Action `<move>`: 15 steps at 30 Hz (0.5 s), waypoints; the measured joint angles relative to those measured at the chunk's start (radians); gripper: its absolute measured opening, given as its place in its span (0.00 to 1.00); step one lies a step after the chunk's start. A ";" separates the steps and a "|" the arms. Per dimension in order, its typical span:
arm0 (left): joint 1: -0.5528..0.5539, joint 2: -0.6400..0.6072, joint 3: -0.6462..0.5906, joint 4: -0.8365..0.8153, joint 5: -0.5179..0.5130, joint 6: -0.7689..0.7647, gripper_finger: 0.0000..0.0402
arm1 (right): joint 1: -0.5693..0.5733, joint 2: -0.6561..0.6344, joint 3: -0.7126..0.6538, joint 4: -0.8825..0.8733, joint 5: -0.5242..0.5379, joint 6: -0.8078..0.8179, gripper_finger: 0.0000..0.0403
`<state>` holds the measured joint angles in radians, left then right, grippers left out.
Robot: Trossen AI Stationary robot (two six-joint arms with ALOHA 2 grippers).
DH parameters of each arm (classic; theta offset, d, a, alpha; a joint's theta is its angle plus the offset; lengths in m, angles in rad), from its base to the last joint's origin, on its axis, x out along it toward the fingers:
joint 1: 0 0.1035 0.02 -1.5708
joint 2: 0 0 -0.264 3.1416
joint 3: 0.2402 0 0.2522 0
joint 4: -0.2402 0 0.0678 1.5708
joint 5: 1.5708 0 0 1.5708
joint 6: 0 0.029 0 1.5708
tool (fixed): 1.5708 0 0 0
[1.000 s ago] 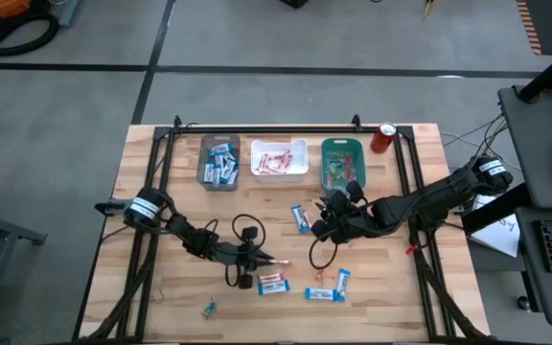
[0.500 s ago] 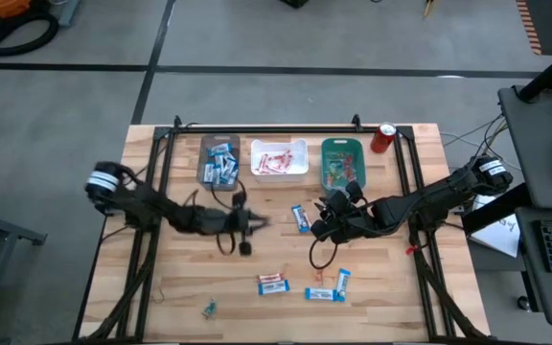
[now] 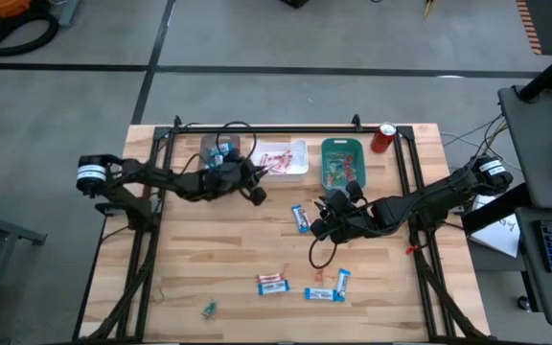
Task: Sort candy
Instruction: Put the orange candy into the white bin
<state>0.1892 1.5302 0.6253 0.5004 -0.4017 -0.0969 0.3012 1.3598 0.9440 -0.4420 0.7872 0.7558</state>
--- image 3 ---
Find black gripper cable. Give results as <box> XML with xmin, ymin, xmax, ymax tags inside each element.
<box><xmin>308</xmin><ymin>237</ymin><xmax>339</xmax><ymax>270</ymax></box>
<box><xmin>215</xmin><ymin>120</ymin><xmax>259</xmax><ymax>162</ymax></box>

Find black vacuum hose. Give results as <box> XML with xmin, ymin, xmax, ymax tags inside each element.
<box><xmin>0</xmin><ymin>11</ymin><xmax>60</xmax><ymax>58</ymax></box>

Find teal plastic bin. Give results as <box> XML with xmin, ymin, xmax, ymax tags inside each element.
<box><xmin>320</xmin><ymin>137</ymin><xmax>368</xmax><ymax>194</ymax></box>

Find grey metal cart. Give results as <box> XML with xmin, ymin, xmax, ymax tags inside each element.
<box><xmin>0</xmin><ymin>191</ymin><xmax>49</xmax><ymax>345</ymax></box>

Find black diagonal stand pole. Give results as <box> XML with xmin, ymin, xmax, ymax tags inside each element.
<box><xmin>517</xmin><ymin>40</ymin><xmax>552</xmax><ymax>104</ymax></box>

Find white plastic bin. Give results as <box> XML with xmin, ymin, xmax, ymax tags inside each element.
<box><xmin>249</xmin><ymin>138</ymin><xmax>311</xmax><ymax>184</ymax></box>

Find white paper sheet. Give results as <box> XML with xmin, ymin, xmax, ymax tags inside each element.
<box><xmin>469</xmin><ymin>193</ymin><xmax>522</xmax><ymax>260</ymax></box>

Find black desk leg bar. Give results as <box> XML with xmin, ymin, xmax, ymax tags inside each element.
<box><xmin>461</xmin><ymin>181</ymin><xmax>531</xmax><ymax>236</ymax></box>

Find black aluminium table frame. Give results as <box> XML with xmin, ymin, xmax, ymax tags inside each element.
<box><xmin>72</xmin><ymin>123</ymin><xmax>493</xmax><ymax>344</ymax></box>

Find red soda can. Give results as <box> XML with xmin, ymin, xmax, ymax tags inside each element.
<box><xmin>370</xmin><ymin>122</ymin><xmax>398</xmax><ymax>155</ymax></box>

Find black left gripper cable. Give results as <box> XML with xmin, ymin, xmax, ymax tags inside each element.
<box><xmin>215</xmin><ymin>120</ymin><xmax>259</xmax><ymax>162</ymax></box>

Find orange vacuum cleaner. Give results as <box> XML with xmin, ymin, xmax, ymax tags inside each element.
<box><xmin>0</xmin><ymin>0</ymin><xmax>34</xmax><ymax>19</ymax></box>

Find dark grey desk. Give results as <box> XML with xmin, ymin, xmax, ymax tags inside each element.
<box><xmin>497</xmin><ymin>84</ymin><xmax>552</xmax><ymax>328</ymax></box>

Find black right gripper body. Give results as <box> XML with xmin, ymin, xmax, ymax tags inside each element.
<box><xmin>326</xmin><ymin>198</ymin><xmax>380</xmax><ymax>244</ymax></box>

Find grey floor cables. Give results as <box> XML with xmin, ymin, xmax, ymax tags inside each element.
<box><xmin>441</xmin><ymin>112</ymin><xmax>521</xmax><ymax>173</ymax></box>

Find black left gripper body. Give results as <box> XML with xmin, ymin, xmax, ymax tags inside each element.
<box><xmin>194</xmin><ymin>155</ymin><xmax>254</xmax><ymax>201</ymax></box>

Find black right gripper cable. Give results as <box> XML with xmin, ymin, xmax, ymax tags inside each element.
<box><xmin>308</xmin><ymin>237</ymin><xmax>339</xmax><ymax>270</ymax></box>

